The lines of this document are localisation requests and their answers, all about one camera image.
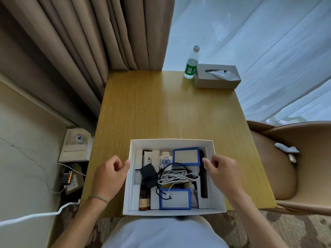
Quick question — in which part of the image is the black power adapter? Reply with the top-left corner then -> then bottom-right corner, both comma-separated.
140,163 -> 160,189

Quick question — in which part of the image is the blue framed card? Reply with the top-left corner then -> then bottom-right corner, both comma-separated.
173,148 -> 201,167
159,188 -> 192,210

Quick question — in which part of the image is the white sheer curtain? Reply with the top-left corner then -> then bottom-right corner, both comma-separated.
163,0 -> 331,125

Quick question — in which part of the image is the thin grey wrist bracelet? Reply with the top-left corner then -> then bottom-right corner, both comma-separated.
88,195 -> 109,205

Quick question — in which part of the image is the person's right forearm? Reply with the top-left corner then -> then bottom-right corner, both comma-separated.
228,192 -> 289,248

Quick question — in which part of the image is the black smartphone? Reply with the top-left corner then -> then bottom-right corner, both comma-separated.
60,165 -> 76,186

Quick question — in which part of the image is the person's right hand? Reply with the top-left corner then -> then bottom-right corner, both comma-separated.
202,154 -> 246,202

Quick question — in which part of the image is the thick white cable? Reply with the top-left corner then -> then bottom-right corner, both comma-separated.
0,199 -> 81,228

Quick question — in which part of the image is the white packet black label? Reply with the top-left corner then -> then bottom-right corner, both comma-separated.
143,151 -> 153,169

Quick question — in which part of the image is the grey tissue box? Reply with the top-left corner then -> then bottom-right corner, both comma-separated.
194,64 -> 242,90

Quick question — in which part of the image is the beige socket box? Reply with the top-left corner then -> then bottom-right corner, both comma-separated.
58,128 -> 94,163

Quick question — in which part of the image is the clear water bottle green label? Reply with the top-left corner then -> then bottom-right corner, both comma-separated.
184,45 -> 200,79

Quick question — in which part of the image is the black cable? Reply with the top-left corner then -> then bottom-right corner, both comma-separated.
155,163 -> 200,201

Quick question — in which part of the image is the person's left forearm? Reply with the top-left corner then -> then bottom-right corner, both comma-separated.
50,196 -> 109,248

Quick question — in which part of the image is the brown bottle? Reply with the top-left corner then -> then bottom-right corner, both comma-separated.
139,183 -> 151,211

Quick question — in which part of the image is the white tube blue pattern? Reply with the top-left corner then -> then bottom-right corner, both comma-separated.
159,150 -> 173,171

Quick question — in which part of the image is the plain white small box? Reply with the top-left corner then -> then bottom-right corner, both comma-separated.
134,149 -> 143,170
151,187 -> 160,210

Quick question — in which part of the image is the tan leather chair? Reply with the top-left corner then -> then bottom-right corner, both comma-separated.
247,120 -> 331,216

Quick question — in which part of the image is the beige curtain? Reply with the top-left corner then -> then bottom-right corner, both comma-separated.
0,0 -> 176,133

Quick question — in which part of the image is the white cardboard box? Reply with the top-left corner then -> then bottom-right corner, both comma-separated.
123,138 -> 227,217

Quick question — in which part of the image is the black comb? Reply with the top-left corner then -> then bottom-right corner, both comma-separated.
199,150 -> 209,199

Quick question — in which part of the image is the thin white cable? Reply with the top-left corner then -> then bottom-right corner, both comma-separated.
53,163 -> 86,194

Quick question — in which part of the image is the white coiled cable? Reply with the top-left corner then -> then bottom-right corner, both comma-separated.
157,170 -> 199,200

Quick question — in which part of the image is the person's white shirt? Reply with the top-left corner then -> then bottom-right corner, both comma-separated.
102,215 -> 230,248

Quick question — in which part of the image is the brown cardboard box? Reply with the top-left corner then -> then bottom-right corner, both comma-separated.
65,164 -> 85,195

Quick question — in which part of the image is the person's left hand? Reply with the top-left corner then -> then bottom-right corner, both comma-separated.
91,155 -> 131,203

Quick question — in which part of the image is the light blue hair clip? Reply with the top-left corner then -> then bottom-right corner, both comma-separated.
274,142 -> 300,154

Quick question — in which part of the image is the white tissue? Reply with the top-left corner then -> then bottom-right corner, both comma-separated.
205,70 -> 240,82

